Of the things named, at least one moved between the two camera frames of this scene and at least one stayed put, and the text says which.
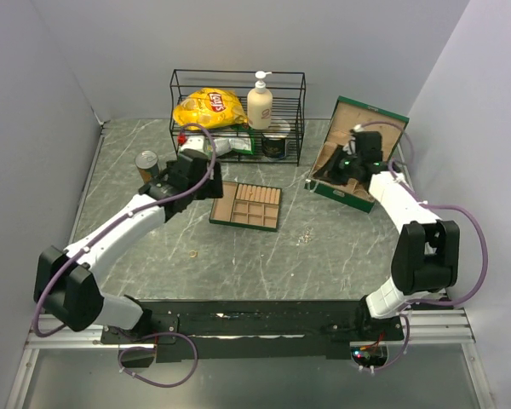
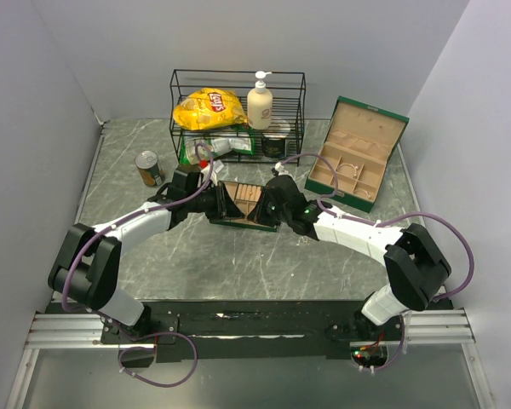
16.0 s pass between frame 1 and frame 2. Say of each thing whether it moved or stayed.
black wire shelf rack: stayed
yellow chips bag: stayed
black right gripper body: moved
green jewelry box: stayed
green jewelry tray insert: stayed
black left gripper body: moved
